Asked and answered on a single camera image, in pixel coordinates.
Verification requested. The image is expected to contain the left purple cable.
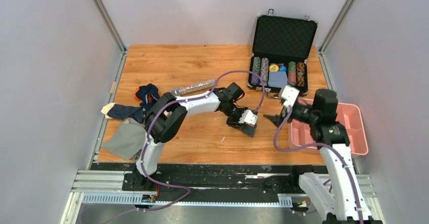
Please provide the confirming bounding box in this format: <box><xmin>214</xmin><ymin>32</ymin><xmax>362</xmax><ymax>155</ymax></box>
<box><xmin>136</xmin><ymin>70</ymin><xmax>266</xmax><ymax>212</ymax></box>

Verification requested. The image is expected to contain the pink compartment tray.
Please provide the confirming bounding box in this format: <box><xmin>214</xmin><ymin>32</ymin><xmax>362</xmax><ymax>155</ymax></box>
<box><xmin>288</xmin><ymin>103</ymin><xmax>369</xmax><ymax>157</ymax></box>

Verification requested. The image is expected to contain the blue dealer button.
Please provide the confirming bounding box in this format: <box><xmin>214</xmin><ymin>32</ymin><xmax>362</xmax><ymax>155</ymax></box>
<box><xmin>279</xmin><ymin>65</ymin><xmax>287</xmax><ymax>72</ymax></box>

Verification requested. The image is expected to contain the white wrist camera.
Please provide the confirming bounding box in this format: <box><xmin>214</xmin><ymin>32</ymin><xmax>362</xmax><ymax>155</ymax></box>
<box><xmin>278</xmin><ymin>84</ymin><xmax>299</xmax><ymax>108</ymax></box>
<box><xmin>239</xmin><ymin>109</ymin><xmax>258</xmax><ymax>126</ymax></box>

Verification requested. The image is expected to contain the navy white orange garment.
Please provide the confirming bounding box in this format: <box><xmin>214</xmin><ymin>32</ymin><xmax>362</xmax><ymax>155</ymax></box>
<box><xmin>101</xmin><ymin>83</ymin><xmax>160</xmax><ymax>124</ymax></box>

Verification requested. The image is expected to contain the yellow dealer button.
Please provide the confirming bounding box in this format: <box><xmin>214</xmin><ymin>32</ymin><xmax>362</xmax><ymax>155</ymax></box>
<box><xmin>269</xmin><ymin>64</ymin><xmax>279</xmax><ymax>72</ymax></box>

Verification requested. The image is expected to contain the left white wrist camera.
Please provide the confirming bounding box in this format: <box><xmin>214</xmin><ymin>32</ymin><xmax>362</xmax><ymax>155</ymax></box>
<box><xmin>239</xmin><ymin>109</ymin><xmax>258</xmax><ymax>126</ymax></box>

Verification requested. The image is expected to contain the brown poker chip stack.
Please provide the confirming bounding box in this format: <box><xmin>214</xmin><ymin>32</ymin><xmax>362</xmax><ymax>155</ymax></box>
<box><xmin>296</xmin><ymin>62</ymin><xmax>305</xmax><ymax>87</ymax></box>

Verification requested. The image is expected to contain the blue playing card deck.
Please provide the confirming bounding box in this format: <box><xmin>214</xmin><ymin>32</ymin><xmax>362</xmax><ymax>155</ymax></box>
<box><xmin>268</xmin><ymin>71</ymin><xmax>288</xmax><ymax>88</ymax></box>

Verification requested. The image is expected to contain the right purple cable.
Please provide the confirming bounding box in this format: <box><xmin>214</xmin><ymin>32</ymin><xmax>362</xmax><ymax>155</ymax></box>
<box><xmin>273</xmin><ymin>107</ymin><xmax>364</xmax><ymax>224</ymax></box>

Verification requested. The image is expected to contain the purple cable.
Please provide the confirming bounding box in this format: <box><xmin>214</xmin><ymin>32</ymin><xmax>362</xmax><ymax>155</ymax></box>
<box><xmin>136</xmin><ymin>70</ymin><xmax>266</xmax><ymax>212</ymax></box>
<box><xmin>273</xmin><ymin>107</ymin><xmax>364</xmax><ymax>224</ymax></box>

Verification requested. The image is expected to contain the navy striped underwear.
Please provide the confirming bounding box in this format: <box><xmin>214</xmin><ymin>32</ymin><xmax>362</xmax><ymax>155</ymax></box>
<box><xmin>241</xmin><ymin>123</ymin><xmax>257</xmax><ymax>138</ymax></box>

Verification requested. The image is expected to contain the green poker chip stack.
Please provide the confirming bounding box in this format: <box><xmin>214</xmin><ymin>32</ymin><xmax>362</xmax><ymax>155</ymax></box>
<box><xmin>288</xmin><ymin>61</ymin><xmax>297</xmax><ymax>86</ymax></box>

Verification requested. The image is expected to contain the glittery silver microphone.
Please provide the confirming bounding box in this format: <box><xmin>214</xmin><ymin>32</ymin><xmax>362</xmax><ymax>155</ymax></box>
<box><xmin>170</xmin><ymin>79</ymin><xmax>216</xmax><ymax>97</ymax></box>

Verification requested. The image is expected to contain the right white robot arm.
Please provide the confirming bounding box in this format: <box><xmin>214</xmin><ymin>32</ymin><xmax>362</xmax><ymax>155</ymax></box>
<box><xmin>265</xmin><ymin>85</ymin><xmax>383</xmax><ymax>223</ymax></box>

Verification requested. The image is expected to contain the grey cloth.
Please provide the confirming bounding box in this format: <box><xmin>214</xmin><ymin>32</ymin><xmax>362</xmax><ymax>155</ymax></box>
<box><xmin>102</xmin><ymin>119</ymin><xmax>146</xmax><ymax>160</ymax></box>

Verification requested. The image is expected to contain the aluminium frame rail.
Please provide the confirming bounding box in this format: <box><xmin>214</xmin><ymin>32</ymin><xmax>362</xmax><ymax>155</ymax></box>
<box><xmin>60</xmin><ymin>169</ymin><xmax>386</xmax><ymax>224</ymax></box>

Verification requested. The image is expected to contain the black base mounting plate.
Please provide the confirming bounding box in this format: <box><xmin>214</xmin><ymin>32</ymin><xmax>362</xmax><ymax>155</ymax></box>
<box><xmin>121</xmin><ymin>163</ymin><xmax>323</xmax><ymax>204</ymax></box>

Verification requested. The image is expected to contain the grey poker chip stack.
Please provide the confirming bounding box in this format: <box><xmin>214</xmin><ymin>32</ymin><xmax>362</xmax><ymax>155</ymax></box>
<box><xmin>260</xmin><ymin>58</ymin><xmax>269</xmax><ymax>86</ymax></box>

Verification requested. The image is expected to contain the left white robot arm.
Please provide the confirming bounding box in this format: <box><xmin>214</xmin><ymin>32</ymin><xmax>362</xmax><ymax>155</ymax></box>
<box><xmin>135</xmin><ymin>83</ymin><xmax>258</xmax><ymax>190</ymax></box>

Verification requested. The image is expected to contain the black poker chip case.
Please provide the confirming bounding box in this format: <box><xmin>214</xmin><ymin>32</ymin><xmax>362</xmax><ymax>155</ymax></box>
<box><xmin>247</xmin><ymin>9</ymin><xmax>318</xmax><ymax>96</ymax></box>

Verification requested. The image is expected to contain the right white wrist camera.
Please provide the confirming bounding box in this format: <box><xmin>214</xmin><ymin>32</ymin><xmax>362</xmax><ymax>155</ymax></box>
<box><xmin>278</xmin><ymin>84</ymin><xmax>299</xmax><ymax>108</ymax></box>

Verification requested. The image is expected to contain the purple poker chip stack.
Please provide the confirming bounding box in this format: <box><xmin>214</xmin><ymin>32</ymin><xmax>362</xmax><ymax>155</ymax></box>
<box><xmin>251</xmin><ymin>57</ymin><xmax>261</xmax><ymax>84</ymax></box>

